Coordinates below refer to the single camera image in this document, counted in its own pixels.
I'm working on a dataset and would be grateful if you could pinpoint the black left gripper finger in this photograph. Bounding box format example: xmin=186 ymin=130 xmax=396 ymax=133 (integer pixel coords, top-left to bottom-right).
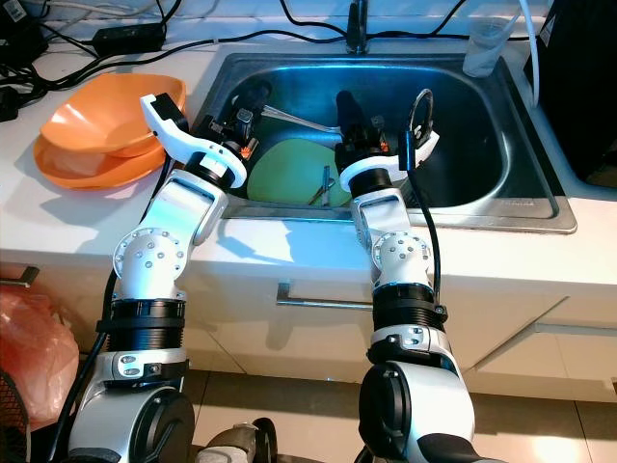
xmin=236 ymin=80 xmax=272 ymax=117

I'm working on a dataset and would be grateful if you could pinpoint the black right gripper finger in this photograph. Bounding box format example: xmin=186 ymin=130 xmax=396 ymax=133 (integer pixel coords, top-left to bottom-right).
xmin=335 ymin=91 xmax=370 ymax=142

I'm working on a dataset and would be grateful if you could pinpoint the silver fork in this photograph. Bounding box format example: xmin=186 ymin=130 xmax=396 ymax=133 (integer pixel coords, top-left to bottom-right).
xmin=258 ymin=103 xmax=344 ymax=134

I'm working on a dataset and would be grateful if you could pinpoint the orange bowl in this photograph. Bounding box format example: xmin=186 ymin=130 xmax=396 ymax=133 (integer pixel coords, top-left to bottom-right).
xmin=41 ymin=72 xmax=187 ymax=160

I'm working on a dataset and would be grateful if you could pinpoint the orange plate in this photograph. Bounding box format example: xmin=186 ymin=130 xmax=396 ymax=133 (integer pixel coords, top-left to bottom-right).
xmin=33 ymin=125 xmax=170 ymax=192

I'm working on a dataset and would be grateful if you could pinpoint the white kitchen cabinet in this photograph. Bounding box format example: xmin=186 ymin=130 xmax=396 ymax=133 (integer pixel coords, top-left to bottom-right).
xmin=0 ymin=253 xmax=617 ymax=406

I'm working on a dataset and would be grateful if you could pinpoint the dark metal spoon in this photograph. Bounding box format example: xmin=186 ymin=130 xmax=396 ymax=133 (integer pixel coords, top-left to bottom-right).
xmin=306 ymin=165 xmax=335 ymax=206

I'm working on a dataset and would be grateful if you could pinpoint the green plate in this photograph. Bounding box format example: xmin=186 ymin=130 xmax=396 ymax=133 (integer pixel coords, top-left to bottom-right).
xmin=246 ymin=138 xmax=354 ymax=206

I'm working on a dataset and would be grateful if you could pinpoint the metal faucet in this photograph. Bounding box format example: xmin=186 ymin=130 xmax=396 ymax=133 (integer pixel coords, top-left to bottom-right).
xmin=346 ymin=0 xmax=370 ymax=55

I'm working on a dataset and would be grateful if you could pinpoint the stainless steel sink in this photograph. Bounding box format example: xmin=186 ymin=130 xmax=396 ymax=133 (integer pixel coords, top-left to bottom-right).
xmin=159 ymin=51 xmax=578 ymax=235

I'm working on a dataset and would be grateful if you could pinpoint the slim black power adapter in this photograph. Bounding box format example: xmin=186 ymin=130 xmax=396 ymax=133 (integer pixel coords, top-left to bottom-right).
xmin=92 ymin=21 xmax=166 ymax=55

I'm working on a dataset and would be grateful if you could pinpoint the clear glass cup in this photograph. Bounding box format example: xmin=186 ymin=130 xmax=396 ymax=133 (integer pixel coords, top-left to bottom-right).
xmin=463 ymin=14 xmax=513 ymax=78

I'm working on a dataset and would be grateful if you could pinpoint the large black appliance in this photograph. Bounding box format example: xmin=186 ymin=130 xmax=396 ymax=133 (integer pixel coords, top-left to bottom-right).
xmin=533 ymin=0 xmax=617 ymax=182

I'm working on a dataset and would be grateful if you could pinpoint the bulky black power brick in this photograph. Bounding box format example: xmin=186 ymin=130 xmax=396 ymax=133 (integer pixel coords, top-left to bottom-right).
xmin=0 ymin=0 xmax=44 ymax=64

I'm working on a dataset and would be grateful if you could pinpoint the red plastic bag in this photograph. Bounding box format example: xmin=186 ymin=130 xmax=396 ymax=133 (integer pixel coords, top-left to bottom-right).
xmin=0 ymin=285 xmax=79 ymax=431

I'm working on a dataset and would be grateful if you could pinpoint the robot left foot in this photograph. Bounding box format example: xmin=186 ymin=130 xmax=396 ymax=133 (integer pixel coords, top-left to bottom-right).
xmin=198 ymin=420 xmax=282 ymax=463

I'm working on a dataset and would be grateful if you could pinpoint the black fan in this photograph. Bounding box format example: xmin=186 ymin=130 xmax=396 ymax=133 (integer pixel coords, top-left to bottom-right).
xmin=0 ymin=369 xmax=32 ymax=463

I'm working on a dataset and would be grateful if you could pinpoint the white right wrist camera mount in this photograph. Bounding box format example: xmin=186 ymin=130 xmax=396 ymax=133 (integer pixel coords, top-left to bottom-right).
xmin=337 ymin=128 xmax=441 ymax=200

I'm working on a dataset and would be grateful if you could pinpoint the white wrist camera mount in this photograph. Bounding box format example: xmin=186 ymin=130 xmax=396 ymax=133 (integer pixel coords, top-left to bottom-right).
xmin=337 ymin=128 xmax=441 ymax=200
xmin=138 ymin=92 xmax=248 ymax=191

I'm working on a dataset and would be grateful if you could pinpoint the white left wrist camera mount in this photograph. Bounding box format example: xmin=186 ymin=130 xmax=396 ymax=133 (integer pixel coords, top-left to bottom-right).
xmin=138 ymin=92 xmax=248 ymax=191

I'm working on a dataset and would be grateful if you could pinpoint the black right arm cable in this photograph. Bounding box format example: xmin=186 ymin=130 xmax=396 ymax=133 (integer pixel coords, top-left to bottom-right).
xmin=403 ymin=88 xmax=446 ymax=302

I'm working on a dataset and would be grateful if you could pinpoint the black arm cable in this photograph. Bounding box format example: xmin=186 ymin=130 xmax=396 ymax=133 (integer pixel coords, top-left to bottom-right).
xmin=48 ymin=154 xmax=170 ymax=463
xmin=403 ymin=88 xmax=446 ymax=302

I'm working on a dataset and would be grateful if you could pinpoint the long silver drawer handle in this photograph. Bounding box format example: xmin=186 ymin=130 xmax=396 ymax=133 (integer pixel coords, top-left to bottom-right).
xmin=277 ymin=282 xmax=379 ymax=311

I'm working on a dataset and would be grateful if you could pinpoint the white hose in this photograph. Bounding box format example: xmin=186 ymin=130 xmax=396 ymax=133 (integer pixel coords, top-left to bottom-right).
xmin=520 ymin=0 xmax=542 ymax=107

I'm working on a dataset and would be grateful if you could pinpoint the dark cabinet handle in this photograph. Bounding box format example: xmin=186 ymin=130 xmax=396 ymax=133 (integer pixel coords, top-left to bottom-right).
xmin=0 ymin=265 xmax=28 ymax=287

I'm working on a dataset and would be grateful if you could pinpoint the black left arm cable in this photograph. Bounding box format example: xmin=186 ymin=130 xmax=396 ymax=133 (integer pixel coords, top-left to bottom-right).
xmin=48 ymin=154 xmax=170 ymax=463

